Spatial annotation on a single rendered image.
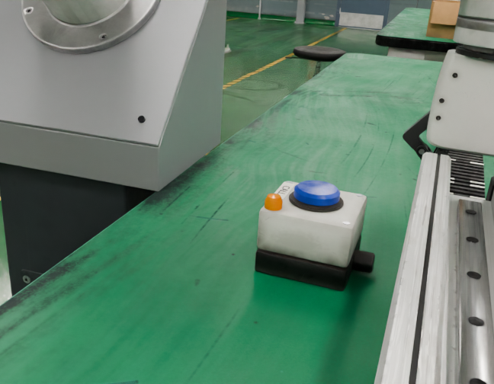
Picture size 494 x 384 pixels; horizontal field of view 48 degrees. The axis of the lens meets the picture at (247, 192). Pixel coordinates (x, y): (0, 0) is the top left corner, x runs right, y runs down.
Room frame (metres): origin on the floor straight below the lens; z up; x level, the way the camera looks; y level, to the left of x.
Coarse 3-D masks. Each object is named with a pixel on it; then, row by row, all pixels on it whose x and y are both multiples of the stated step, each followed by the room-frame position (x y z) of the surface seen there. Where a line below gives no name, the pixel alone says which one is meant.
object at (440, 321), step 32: (448, 160) 0.52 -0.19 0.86; (416, 192) 0.43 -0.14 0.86; (448, 192) 0.43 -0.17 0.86; (416, 224) 0.36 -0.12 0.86; (448, 224) 0.45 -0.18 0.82; (480, 224) 0.43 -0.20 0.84; (416, 256) 0.31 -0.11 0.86; (448, 256) 0.39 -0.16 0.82; (480, 256) 0.37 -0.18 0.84; (416, 288) 0.27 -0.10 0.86; (448, 288) 0.34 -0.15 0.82; (480, 288) 0.33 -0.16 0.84; (416, 320) 0.24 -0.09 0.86; (448, 320) 0.30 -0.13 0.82; (480, 320) 0.29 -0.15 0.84; (384, 352) 0.22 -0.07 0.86; (416, 352) 0.22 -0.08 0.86; (448, 352) 0.27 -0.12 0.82; (480, 352) 0.26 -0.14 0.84
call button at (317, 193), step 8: (304, 184) 0.45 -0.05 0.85; (312, 184) 0.45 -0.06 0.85; (320, 184) 0.46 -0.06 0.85; (328, 184) 0.46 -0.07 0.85; (296, 192) 0.44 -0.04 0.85; (304, 192) 0.44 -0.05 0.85; (312, 192) 0.44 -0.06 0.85; (320, 192) 0.44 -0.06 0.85; (328, 192) 0.44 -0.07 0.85; (336, 192) 0.44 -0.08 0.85; (304, 200) 0.43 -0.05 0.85; (312, 200) 0.43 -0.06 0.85; (320, 200) 0.43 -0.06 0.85; (328, 200) 0.43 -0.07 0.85; (336, 200) 0.44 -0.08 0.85
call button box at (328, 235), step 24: (288, 192) 0.47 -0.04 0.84; (264, 216) 0.42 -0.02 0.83; (288, 216) 0.42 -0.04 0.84; (312, 216) 0.42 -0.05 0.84; (336, 216) 0.42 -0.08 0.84; (360, 216) 0.44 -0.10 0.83; (264, 240) 0.42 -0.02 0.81; (288, 240) 0.42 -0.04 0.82; (312, 240) 0.41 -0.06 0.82; (336, 240) 0.40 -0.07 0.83; (360, 240) 0.47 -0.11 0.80; (264, 264) 0.42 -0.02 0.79; (288, 264) 0.42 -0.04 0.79; (312, 264) 0.41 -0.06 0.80; (336, 264) 0.40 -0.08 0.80; (360, 264) 0.43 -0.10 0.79; (336, 288) 0.40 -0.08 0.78
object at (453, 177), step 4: (452, 176) 0.64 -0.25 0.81; (456, 176) 0.63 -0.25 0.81; (460, 176) 0.63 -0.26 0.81; (464, 176) 0.64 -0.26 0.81; (452, 180) 0.63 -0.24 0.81; (456, 180) 0.62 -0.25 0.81; (460, 180) 0.62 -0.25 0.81; (464, 180) 0.63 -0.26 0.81; (468, 180) 0.63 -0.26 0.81; (472, 180) 0.63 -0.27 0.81; (476, 180) 0.63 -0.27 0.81; (480, 180) 0.63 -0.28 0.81; (484, 180) 0.63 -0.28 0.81; (476, 184) 0.62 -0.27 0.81; (480, 184) 0.62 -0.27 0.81; (484, 184) 0.61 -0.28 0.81
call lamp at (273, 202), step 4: (268, 196) 0.43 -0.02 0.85; (272, 196) 0.43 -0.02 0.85; (276, 196) 0.43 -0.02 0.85; (280, 196) 0.43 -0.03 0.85; (268, 200) 0.43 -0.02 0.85; (272, 200) 0.43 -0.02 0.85; (276, 200) 0.43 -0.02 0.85; (280, 200) 0.43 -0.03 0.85; (268, 204) 0.43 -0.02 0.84; (272, 204) 0.42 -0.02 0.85; (276, 204) 0.42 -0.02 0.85; (280, 204) 0.43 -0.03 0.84; (268, 208) 0.42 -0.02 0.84; (272, 208) 0.42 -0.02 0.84; (276, 208) 0.42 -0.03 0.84; (280, 208) 0.43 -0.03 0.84
